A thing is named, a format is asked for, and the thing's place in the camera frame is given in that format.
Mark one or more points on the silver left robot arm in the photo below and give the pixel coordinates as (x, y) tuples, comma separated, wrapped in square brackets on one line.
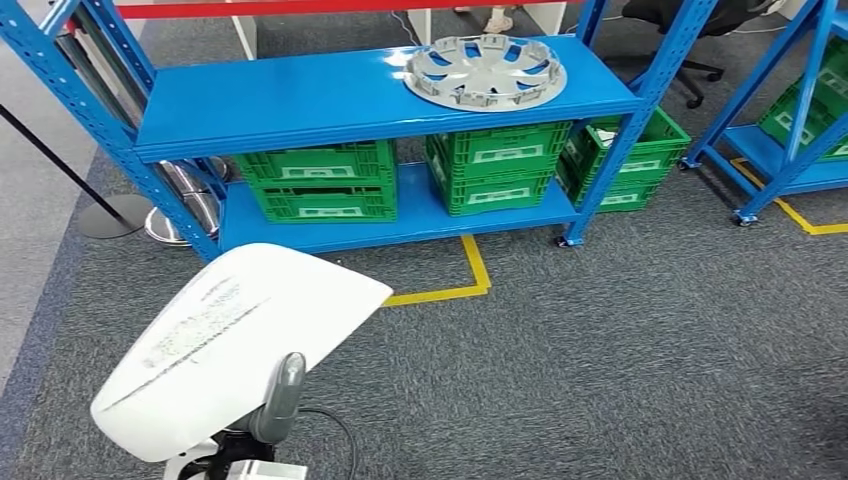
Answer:
[(192, 464)]

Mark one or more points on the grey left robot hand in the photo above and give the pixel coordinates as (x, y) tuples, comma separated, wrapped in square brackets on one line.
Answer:
[(285, 397)]

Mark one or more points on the black stanchion with grey base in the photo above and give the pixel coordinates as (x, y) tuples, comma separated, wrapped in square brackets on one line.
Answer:
[(112, 218)]

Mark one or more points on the chrome stanchion post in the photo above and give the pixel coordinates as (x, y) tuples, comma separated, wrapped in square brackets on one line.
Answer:
[(179, 228)]

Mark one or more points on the red barrier belt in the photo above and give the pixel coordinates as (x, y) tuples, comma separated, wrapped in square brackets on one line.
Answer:
[(265, 8)]

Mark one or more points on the white curved plastic part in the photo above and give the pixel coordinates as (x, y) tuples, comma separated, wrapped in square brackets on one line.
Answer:
[(232, 344)]

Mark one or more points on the black office chair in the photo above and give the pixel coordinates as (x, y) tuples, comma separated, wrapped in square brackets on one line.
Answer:
[(742, 16)]

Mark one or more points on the small white item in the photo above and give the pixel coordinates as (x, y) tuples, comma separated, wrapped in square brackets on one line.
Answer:
[(604, 138)]

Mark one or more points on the green plastic crate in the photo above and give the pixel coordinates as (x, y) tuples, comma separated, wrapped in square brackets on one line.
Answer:
[(636, 195), (272, 205), (252, 169), (815, 112), (666, 136), (457, 199), (450, 156)]

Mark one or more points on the blue metal shelf rack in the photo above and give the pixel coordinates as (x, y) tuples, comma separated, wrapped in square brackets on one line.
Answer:
[(298, 99), (775, 156)]

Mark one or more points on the silver wheel hubcap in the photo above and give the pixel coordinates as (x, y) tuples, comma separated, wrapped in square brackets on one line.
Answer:
[(487, 76)]

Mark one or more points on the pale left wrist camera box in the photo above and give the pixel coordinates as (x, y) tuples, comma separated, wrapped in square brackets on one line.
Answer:
[(265, 472)]

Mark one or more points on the white desk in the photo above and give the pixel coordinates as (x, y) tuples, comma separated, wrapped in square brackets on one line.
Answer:
[(245, 36), (546, 20)]

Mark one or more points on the person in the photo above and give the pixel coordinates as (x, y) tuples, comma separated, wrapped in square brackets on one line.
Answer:
[(500, 23)]

